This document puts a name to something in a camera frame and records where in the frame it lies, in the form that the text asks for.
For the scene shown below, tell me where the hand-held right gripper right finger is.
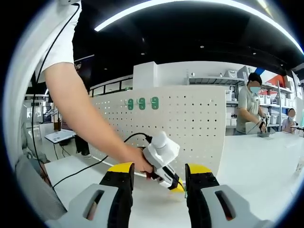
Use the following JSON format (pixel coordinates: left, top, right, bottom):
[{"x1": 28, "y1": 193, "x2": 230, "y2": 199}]
[{"x1": 184, "y1": 163, "x2": 271, "y2": 228}]

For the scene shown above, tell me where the person's left hand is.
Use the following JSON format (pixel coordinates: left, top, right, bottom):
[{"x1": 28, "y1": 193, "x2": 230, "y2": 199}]
[{"x1": 133, "y1": 146, "x2": 155, "y2": 179}]

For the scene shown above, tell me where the person's white shirt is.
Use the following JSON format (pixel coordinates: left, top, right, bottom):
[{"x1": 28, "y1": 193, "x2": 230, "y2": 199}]
[{"x1": 4, "y1": 0, "x2": 83, "y2": 162}]

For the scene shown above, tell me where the person's grey mesh clothing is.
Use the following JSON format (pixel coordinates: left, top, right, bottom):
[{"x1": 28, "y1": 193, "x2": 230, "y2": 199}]
[{"x1": 14, "y1": 154, "x2": 68, "y2": 223}]

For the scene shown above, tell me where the grey metal shelf rack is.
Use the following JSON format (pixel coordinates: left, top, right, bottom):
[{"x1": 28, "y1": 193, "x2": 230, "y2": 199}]
[{"x1": 184, "y1": 70, "x2": 247, "y2": 129}]

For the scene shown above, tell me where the large black display screen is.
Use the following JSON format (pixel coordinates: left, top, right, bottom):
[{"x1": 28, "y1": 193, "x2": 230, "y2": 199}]
[{"x1": 73, "y1": 54, "x2": 95, "y2": 90}]

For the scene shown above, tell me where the white laptop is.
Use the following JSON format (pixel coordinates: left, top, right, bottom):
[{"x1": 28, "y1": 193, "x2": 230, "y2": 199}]
[{"x1": 45, "y1": 129, "x2": 78, "y2": 144}]

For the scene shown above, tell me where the white pegboard mounting plate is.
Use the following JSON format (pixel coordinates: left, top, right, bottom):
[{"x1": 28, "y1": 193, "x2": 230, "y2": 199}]
[{"x1": 89, "y1": 85, "x2": 228, "y2": 183}]

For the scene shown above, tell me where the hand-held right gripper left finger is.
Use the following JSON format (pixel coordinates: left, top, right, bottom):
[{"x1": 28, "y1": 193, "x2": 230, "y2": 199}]
[{"x1": 51, "y1": 161, "x2": 135, "y2": 228}]

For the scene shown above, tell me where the shelf rack with white bins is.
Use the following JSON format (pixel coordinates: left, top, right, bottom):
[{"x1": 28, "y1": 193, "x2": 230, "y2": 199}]
[{"x1": 258, "y1": 78, "x2": 296, "y2": 126}]

